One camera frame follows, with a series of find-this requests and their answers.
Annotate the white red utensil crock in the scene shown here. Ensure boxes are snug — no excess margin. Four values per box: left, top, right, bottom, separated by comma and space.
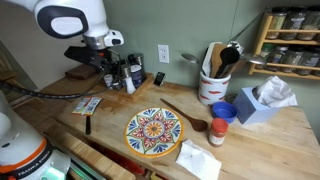
198, 73, 231, 105

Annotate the snack packet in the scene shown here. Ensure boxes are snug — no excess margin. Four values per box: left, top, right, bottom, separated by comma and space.
72, 96, 101, 116

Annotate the white electrical outlet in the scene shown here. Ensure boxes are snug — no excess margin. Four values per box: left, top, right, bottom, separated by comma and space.
158, 45, 169, 63

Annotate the blue tissue box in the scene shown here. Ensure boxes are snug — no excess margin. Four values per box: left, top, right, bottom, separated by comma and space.
233, 87, 279, 125

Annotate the metal ladle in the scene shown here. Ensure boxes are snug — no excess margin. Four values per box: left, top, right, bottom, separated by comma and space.
181, 53, 206, 75

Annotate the wooden spice tray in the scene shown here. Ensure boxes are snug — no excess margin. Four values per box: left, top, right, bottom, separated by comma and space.
105, 73, 154, 101

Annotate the wall wooden spice rack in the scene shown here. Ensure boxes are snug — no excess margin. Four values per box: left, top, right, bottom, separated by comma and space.
248, 7, 320, 80

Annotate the colourful floral ceramic plate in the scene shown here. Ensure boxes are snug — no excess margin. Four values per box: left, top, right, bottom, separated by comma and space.
124, 107, 184, 158

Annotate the blue plastic bowl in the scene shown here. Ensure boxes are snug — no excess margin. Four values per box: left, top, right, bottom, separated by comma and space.
212, 102, 238, 123

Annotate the brown wooden spoon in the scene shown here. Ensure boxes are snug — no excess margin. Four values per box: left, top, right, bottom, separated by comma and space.
161, 98, 208, 132

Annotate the black cable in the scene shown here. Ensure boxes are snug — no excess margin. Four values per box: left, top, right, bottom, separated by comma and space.
0, 68, 111, 100

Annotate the wooden kitchen table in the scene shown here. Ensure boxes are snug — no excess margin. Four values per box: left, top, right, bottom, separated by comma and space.
13, 74, 320, 180

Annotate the small black phone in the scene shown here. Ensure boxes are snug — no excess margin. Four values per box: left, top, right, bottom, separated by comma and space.
154, 72, 166, 86

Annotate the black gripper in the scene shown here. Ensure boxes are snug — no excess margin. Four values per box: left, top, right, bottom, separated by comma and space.
64, 46, 115, 72

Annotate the slotted metal spoon black handle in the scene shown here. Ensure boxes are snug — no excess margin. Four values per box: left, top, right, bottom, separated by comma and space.
85, 116, 91, 135

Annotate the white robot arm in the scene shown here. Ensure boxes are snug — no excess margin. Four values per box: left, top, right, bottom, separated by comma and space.
0, 0, 124, 180

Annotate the white paper napkin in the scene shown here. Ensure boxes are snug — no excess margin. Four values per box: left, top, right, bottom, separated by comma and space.
176, 139, 222, 180

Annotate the red lid spice jar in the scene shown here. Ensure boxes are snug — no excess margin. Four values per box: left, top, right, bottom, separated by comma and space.
208, 118, 228, 146

